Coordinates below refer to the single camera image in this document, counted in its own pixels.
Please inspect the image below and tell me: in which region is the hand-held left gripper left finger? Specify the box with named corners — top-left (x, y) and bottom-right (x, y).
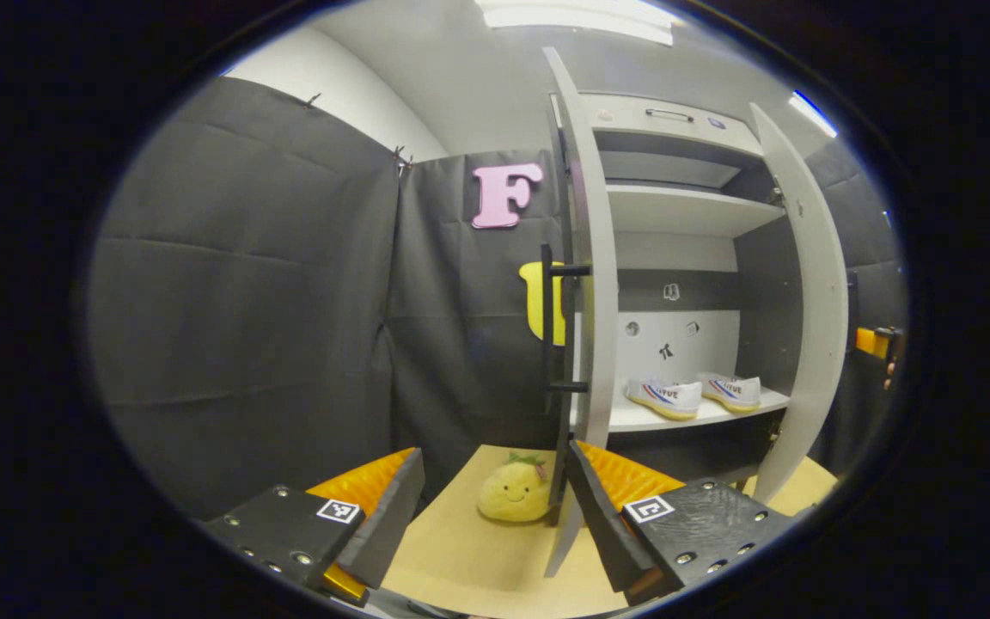
top-left (203, 447), bottom-right (427, 607)

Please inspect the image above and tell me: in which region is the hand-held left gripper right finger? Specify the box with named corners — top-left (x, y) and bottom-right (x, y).
top-left (565, 440), bottom-right (797, 603)

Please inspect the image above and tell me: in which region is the grey cabinet door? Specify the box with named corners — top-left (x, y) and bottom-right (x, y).
top-left (541, 47), bottom-right (620, 579)
top-left (749, 103), bottom-right (850, 506)

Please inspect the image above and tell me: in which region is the white canvas shoe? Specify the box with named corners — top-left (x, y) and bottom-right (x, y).
top-left (626, 376), bottom-right (704, 422)
top-left (697, 371), bottom-right (762, 414)

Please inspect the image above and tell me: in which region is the grey shoe cabinet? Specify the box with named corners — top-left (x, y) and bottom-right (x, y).
top-left (551, 90), bottom-right (792, 487)

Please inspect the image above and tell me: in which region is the yellow smiling plush toy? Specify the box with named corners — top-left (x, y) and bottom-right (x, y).
top-left (478, 453), bottom-right (558, 524)

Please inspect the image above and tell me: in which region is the ceiling light panel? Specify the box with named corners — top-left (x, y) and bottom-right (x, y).
top-left (474, 0), bottom-right (676, 46)
top-left (789, 90), bottom-right (840, 138)

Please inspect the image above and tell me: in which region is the black backdrop cloth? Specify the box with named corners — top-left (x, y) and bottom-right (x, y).
top-left (87, 76), bottom-right (908, 521)

